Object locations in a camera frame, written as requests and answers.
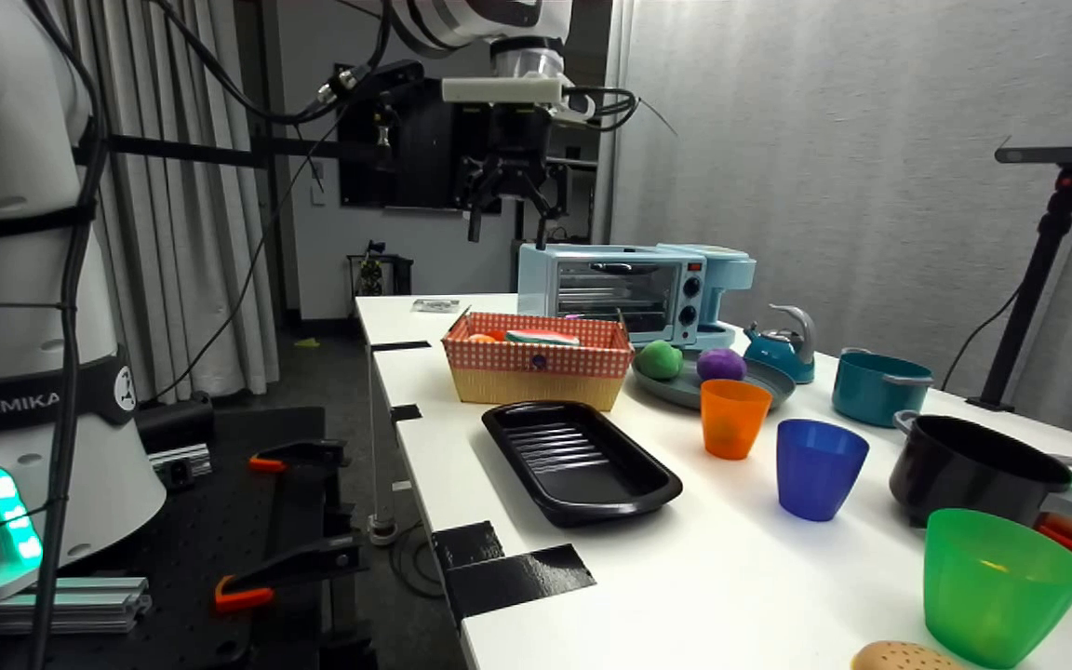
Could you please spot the pale pleated curtain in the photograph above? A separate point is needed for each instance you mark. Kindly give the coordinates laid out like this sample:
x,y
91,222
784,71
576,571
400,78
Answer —
x,y
175,246

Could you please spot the small black tape piece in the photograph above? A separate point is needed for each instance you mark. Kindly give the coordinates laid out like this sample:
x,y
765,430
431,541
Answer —
x,y
403,412

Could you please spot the toy burger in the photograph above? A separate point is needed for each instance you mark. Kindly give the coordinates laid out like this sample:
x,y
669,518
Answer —
x,y
903,658

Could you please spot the grey teal plate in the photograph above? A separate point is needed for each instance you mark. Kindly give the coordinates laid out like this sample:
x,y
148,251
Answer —
x,y
670,392

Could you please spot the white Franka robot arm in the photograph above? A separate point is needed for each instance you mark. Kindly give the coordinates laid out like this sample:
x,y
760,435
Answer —
x,y
1,123

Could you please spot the thin black tape piece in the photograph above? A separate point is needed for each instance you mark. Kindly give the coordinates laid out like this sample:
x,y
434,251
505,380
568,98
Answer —
x,y
400,344

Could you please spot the black oven tray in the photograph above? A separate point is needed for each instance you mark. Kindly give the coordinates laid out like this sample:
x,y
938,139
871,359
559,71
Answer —
x,y
586,466

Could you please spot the grey backdrop curtain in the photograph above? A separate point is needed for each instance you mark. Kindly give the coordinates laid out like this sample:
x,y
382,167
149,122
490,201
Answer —
x,y
871,188

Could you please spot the light blue toy oven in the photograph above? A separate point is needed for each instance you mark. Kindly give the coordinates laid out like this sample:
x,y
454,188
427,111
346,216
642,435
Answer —
x,y
707,298

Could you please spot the orange plastic cup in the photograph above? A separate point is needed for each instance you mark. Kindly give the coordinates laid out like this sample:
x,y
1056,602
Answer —
x,y
732,430

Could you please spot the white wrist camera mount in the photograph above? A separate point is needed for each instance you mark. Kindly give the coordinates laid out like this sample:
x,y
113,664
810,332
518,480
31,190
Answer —
x,y
499,92

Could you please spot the teal toy kettle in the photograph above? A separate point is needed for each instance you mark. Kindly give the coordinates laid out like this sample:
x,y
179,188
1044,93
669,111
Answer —
x,y
781,356

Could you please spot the black camera tripod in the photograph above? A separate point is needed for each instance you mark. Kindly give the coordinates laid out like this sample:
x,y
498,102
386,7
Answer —
x,y
1044,246

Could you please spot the aluminium rail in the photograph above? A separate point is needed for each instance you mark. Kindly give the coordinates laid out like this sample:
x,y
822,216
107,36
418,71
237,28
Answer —
x,y
63,605

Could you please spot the purple round toy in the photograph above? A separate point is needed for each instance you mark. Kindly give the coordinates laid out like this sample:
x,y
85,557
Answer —
x,y
720,368

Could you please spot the teal toy pot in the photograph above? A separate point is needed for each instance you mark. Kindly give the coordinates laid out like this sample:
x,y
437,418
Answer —
x,y
875,397

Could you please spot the green plastic cup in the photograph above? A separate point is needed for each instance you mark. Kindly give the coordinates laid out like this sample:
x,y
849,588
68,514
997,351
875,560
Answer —
x,y
1004,596

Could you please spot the green round toy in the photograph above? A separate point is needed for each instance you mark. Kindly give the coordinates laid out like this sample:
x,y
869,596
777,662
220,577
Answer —
x,y
660,364

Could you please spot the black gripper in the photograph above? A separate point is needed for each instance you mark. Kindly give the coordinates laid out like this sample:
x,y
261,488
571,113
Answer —
x,y
499,143

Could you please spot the short black tape strip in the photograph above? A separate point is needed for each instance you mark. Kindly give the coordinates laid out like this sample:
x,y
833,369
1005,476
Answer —
x,y
467,546

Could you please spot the black workbench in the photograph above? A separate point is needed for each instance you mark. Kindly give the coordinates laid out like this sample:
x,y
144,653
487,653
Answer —
x,y
289,509

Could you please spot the blue plastic cup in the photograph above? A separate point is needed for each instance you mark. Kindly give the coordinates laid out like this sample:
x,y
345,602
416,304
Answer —
x,y
822,477

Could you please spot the black clamp orange tip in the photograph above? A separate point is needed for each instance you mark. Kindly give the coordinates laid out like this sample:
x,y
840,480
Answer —
x,y
245,592
268,466

